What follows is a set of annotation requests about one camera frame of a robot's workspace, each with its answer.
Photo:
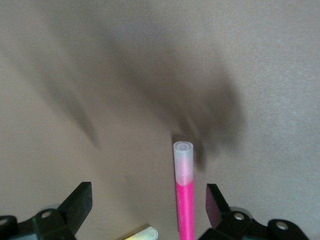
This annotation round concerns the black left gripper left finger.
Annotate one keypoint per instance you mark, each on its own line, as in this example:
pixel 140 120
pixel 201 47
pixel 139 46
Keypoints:
pixel 72 210

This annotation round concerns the pink marker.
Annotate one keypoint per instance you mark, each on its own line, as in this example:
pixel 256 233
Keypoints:
pixel 185 205

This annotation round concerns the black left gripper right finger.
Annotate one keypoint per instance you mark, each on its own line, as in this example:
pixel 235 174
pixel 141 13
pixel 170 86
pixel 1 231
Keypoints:
pixel 222 217

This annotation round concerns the yellow marker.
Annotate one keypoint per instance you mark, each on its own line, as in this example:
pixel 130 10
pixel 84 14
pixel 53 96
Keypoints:
pixel 147 235

